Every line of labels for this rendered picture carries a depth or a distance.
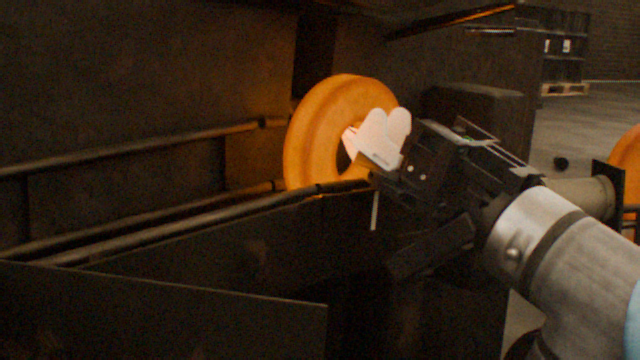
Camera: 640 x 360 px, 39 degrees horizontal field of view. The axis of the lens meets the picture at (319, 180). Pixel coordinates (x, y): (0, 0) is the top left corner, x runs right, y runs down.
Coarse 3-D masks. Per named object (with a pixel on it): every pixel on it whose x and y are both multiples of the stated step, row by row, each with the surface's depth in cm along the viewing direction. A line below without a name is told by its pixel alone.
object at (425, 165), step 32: (416, 128) 83; (448, 128) 86; (416, 160) 84; (448, 160) 81; (480, 160) 82; (512, 160) 82; (416, 192) 83; (448, 192) 83; (480, 192) 81; (512, 192) 78; (480, 224) 79
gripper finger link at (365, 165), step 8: (360, 152) 88; (360, 160) 88; (368, 160) 87; (360, 168) 87; (368, 168) 86; (376, 168) 86; (384, 168) 86; (368, 176) 86; (376, 176) 85; (384, 176) 85; (392, 176) 85; (376, 184) 85; (384, 184) 85; (392, 184) 85; (384, 192) 85; (392, 192) 84; (400, 192) 84; (400, 200) 84; (408, 200) 85
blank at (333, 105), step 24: (312, 96) 89; (336, 96) 88; (360, 96) 91; (384, 96) 94; (312, 120) 87; (336, 120) 89; (360, 120) 92; (288, 144) 88; (312, 144) 87; (336, 144) 90; (288, 168) 89; (312, 168) 88
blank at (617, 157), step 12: (636, 132) 113; (624, 144) 113; (636, 144) 112; (612, 156) 115; (624, 156) 113; (636, 156) 113; (624, 168) 113; (636, 168) 113; (636, 180) 114; (624, 192) 114; (636, 192) 114; (624, 216) 114
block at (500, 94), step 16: (432, 96) 109; (448, 96) 108; (464, 96) 106; (480, 96) 105; (496, 96) 104; (512, 96) 106; (432, 112) 110; (448, 112) 108; (464, 112) 107; (480, 112) 105; (496, 112) 104; (512, 112) 107; (464, 128) 107; (480, 128) 105; (496, 128) 105; (512, 128) 107; (512, 144) 108; (464, 256) 108; (480, 256) 108; (448, 272) 110; (464, 272) 108; (480, 272) 109; (464, 288) 109
